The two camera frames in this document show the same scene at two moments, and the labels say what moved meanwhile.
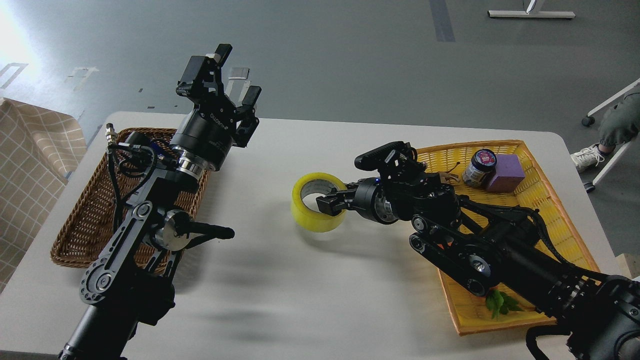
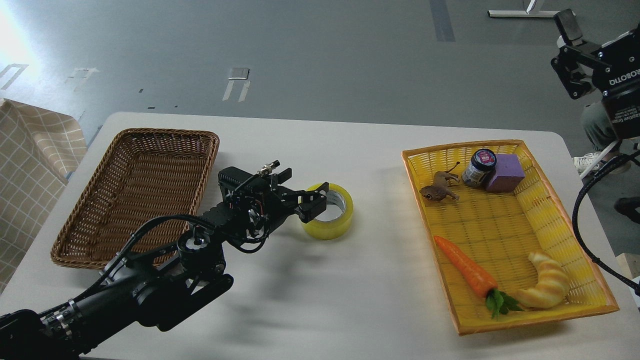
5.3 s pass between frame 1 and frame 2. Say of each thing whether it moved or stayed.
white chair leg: moved
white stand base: stayed
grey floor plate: stayed
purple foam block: stayed
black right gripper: moved
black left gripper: moved
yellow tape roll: moved
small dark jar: stayed
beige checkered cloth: stayed
